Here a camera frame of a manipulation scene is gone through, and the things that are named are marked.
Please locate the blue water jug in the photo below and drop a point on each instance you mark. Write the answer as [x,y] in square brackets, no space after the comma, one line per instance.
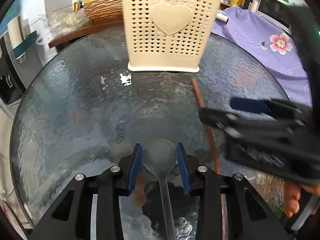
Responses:
[11,15]

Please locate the teal wall holder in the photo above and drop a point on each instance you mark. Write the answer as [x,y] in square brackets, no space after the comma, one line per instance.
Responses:
[25,45]

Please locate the white water dispenser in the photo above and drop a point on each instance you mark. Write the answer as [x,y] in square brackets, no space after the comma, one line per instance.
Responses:
[8,80]

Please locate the brown wooden chopstick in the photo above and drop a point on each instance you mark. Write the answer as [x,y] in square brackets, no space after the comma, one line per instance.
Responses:
[198,95]

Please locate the purple flower print cloth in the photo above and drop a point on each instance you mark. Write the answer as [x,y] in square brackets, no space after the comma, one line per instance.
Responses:
[250,42]

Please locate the brown ribbed basin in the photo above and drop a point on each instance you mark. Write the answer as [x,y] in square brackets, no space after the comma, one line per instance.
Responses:
[105,8]

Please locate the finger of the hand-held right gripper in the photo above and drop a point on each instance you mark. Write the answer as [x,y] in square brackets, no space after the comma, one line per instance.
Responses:
[250,126]
[247,105]

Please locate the white microwave oven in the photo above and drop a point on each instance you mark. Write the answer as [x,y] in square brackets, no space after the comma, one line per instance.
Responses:
[273,10]

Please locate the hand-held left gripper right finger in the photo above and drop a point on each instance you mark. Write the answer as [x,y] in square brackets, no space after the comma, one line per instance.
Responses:
[185,172]

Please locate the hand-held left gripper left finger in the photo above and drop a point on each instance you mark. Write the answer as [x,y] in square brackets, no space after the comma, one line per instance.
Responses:
[133,172]

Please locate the beige perforated utensil holder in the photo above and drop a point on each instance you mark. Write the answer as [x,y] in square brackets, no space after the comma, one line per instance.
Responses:
[162,50]

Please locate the white tube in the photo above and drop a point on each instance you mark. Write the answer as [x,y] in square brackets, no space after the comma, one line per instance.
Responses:
[222,17]

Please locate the person's foot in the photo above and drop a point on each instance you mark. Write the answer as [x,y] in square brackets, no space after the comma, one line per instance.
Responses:
[292,200]

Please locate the translucent grey plastic spoon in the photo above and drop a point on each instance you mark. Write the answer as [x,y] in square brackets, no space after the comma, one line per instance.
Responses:
[160,155]

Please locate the clear plastic bag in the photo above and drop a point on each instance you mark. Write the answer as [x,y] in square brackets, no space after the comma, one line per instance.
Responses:
[65,22]

